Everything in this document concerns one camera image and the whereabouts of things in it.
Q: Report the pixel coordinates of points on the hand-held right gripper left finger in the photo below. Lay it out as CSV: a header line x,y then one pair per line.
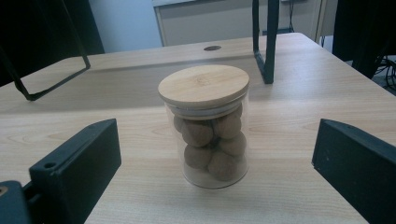
x,y
77,161

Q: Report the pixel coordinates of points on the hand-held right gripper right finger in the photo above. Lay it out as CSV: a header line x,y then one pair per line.
x,y
358,165

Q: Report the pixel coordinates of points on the clear glass jar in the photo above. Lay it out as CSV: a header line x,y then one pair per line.
x,y
214,146

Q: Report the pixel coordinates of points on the dark curtain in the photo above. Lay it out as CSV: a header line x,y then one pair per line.
x,y
364,28
37,28

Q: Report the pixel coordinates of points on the pile of brown walnuts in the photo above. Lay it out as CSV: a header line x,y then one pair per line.
x,y
214,146

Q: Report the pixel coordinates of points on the round wooden jar lid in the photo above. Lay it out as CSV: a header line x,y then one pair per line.
x,y
204,84

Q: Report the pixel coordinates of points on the beige cabinet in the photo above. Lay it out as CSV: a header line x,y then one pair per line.
x,y
218,21

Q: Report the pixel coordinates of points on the thin black metal stand frame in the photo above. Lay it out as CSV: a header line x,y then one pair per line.
x,y
59,83

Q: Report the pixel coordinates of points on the thick black metal stand frame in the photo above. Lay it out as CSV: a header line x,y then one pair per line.
x,y
270,46

